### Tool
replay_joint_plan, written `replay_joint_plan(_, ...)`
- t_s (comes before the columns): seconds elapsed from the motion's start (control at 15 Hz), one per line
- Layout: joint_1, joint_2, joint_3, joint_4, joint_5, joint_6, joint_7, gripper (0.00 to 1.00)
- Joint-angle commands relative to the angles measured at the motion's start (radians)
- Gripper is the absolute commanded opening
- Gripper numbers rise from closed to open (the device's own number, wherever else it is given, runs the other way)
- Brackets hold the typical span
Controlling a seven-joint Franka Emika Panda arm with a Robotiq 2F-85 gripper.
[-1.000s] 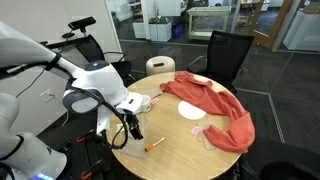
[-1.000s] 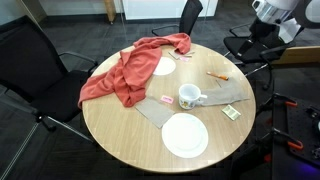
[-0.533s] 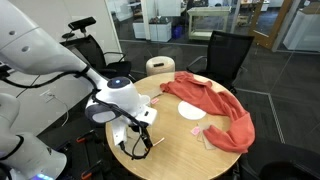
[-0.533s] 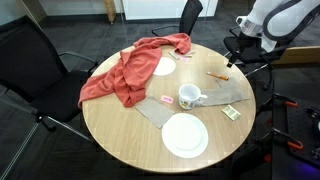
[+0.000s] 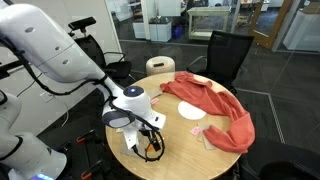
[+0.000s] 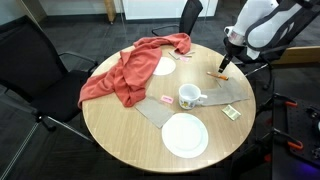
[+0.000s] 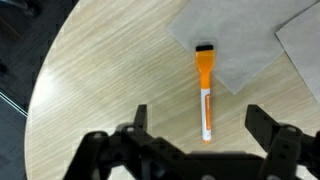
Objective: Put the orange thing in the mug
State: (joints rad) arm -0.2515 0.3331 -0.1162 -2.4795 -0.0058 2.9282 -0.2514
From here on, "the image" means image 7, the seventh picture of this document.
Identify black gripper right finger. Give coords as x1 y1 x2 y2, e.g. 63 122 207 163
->
244 104 320 180

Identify orange white marker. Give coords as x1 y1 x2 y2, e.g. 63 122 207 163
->
194 43 215 145

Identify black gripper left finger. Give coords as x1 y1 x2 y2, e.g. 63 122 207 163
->
63 103 188 180

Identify grey cloth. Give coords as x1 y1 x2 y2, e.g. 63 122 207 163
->
166 0 320 96
274 1 320 105

